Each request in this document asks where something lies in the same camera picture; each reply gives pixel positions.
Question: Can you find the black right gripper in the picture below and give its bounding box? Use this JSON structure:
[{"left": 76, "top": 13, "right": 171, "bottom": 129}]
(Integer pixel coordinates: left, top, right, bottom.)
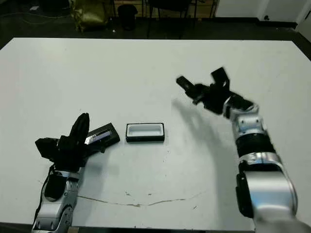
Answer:
[{"left": 188, "top": 83, "right": 230, "bottom": 115}]

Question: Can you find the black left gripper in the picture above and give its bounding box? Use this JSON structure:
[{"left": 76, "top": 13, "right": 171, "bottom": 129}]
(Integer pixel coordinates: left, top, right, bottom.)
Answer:
[{"left": 52, "top": 113, "right": 105, "bottom": 173}]

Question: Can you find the slim black camera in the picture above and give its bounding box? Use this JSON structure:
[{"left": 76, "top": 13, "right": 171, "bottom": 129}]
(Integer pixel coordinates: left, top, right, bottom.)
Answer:
[{"left": 176, "top": 76, "right": 195, "bottom": 92}]

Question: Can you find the black printed box lid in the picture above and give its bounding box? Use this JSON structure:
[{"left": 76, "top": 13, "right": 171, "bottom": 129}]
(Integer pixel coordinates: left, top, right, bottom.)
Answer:
[{"left": 85, "top": 122, "right": 121, "bottom": 152}]

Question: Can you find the black box with white tray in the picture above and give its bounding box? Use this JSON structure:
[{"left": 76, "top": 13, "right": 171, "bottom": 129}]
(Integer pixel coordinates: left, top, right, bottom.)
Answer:
[{"left": 125, "top": 123, "right": 166, "bottom": 143}]

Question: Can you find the black mesh office chair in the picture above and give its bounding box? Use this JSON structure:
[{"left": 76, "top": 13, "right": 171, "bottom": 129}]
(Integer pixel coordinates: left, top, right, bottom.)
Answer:
[{"left": 147, "top": 0, "right": 197, "bottom": 39}]

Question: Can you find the black waste bin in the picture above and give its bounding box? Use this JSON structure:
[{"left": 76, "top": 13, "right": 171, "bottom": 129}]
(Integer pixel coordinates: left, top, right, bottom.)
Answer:
[{"left": 118, "top": 5, "right": 138, "bottom": 31}]

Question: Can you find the yellowish plastic bag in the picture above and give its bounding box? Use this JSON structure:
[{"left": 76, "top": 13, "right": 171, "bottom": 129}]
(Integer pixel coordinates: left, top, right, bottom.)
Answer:
[{"left": 69, "top": 0, "right": 109, "bottom": 32}]

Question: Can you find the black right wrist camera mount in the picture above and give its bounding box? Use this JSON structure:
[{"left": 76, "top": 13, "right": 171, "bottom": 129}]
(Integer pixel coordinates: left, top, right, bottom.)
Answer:
[{"left": 210, "top": 67, "right": 231, "bottom": 87}]

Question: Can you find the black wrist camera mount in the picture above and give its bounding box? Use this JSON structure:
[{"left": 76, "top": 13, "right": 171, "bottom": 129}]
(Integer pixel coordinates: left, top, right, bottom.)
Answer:
[
  {"left": 210, "top": 67, "right": 231, "bottom": 87},
  {"left": 35, "top": 137, "right": 60, "bottom": 160}
]

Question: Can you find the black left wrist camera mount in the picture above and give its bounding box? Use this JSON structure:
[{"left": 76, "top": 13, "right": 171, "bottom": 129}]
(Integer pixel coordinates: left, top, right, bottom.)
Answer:
[{"left": 35, "top": 137, "right": 60, "bottom": 160}]

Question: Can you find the thin white floor cable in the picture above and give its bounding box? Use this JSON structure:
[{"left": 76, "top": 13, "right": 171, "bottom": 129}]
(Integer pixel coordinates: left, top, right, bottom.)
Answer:
[{"left": 0, "top": 12, "right": 73, "bottom": 25}]

